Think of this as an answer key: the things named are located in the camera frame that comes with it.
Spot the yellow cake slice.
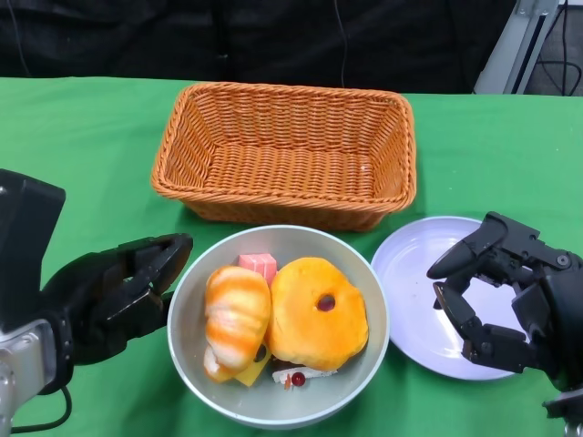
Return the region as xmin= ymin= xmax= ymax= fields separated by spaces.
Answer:
xmin=234 ymin=345 xmax=274 ymax=388

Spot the black background floor cable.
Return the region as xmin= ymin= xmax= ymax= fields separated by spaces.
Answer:
xmin=532 ymin=8 xmax=583 ymax=97

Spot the grey round bowl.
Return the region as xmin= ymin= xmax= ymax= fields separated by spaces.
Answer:
xmin=166 ymin=224 xmax=391 ymax=431

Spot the grey aluminium frame post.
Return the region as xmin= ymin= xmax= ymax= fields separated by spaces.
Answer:
xmin=473 ymin=0 xmax=555 ymax=96

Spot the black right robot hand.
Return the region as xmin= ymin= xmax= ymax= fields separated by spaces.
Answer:
xmin=426 ymin=211 xmax=583 ymax=392

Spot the green tablecloth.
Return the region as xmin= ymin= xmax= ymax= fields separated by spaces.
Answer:
xmin=0 ymin=76 xmax=583 ymax=437

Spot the orange wicker basket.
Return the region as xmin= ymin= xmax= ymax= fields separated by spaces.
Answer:
xmin=151 ymin=81 xmax=418 ymax=233

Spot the thin black hanging cable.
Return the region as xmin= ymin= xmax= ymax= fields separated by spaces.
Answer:
xmin=332 ymin=0 xmax=348 ymax=88

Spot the lavender round plate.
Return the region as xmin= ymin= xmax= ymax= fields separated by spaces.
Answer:
xmin=371 ymin=216 xmax=547 ymax=381

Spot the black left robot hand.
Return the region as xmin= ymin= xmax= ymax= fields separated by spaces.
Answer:
xmin=40 ymin=232 xmax=195 ymax=368

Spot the orange ring-shaped bread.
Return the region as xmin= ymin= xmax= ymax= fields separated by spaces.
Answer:
xmin=264 ymin=257 xmax=370 ymax=371

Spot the pink cake slice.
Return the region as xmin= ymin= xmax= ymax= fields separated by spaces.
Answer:
xmin=238 ymin=252 xmax=278 ymax=286

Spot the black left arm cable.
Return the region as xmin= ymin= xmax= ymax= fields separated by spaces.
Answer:
xmin=11 ymin=384 xmax=74 ymax=433

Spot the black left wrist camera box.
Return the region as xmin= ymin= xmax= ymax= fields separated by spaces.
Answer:
xmin=0 ymin=168 xmax=67 ymax=333

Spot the striped orange croissant bread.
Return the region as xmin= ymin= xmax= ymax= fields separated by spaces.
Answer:
xmin=203 ymin=266 xmax=272 ymax=383

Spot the black backdrop curtain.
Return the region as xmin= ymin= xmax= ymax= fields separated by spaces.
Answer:
xmin=0 ymin=0 xmax=506 ymax=95

